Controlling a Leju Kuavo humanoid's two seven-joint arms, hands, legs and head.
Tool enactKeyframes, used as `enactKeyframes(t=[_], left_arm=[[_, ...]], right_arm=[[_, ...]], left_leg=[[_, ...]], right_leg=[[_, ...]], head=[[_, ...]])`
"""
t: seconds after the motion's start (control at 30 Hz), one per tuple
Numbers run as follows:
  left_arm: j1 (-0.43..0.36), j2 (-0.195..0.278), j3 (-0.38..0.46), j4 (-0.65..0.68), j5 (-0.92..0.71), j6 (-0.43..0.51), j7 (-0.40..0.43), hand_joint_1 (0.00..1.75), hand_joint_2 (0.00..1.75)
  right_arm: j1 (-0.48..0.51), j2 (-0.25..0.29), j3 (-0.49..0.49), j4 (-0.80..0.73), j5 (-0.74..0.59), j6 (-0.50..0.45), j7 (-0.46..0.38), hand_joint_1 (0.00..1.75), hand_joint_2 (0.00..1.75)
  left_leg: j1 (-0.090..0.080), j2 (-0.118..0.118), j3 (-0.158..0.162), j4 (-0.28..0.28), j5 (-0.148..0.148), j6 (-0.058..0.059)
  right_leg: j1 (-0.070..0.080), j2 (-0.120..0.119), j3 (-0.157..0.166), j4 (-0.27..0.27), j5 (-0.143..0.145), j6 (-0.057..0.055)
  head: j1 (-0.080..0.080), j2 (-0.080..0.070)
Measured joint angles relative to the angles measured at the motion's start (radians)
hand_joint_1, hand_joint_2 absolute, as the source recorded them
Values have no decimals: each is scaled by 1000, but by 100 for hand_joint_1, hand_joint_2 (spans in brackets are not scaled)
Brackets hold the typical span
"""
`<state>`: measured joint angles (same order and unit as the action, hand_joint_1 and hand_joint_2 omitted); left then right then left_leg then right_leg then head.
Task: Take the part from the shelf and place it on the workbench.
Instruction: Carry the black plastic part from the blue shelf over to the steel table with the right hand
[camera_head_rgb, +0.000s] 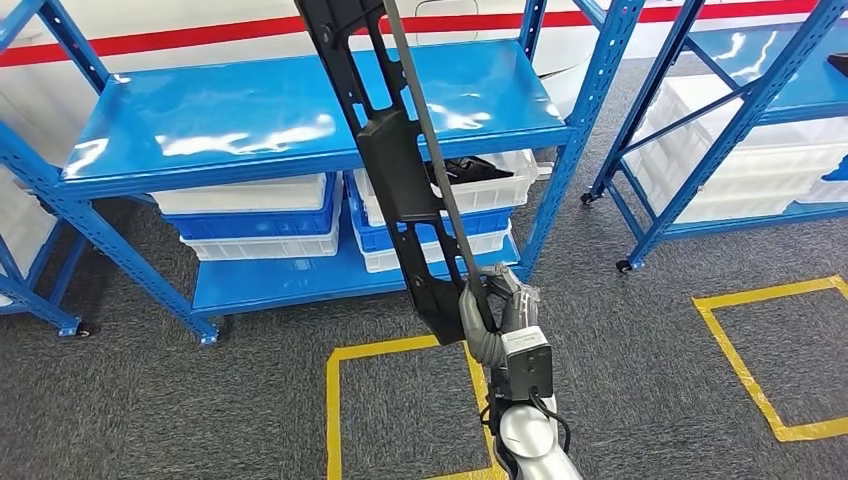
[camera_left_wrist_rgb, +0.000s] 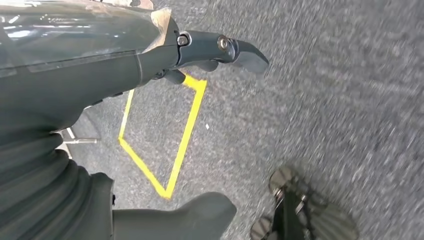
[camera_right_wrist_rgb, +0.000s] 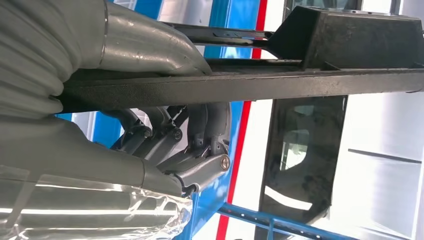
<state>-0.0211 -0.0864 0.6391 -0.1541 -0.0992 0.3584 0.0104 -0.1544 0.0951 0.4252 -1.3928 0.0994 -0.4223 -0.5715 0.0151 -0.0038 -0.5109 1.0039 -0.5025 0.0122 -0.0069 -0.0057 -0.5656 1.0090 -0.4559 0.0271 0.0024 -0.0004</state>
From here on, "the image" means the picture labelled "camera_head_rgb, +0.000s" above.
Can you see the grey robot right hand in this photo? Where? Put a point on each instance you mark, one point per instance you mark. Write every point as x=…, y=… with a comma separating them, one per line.
x=520, y=308

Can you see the long black plastic part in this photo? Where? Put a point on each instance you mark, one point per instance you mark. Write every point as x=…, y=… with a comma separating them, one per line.
x=397, y=166

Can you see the blue metal shelf rack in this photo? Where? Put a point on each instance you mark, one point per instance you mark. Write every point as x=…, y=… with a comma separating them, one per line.
x=782, y=60
x=232, y=112
x=40, y=305

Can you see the small black plastic part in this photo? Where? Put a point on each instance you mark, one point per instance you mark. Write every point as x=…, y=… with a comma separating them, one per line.
x=840, y=65

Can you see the blue plastic crate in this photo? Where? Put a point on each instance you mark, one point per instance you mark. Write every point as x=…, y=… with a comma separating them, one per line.
x=490, y=222
x=838, y=171
x=265, y=225

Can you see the black parts pile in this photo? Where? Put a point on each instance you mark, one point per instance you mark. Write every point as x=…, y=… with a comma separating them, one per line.
x=474, y=171

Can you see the white car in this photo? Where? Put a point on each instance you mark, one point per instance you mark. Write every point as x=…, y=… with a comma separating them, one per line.
x=199, y=10

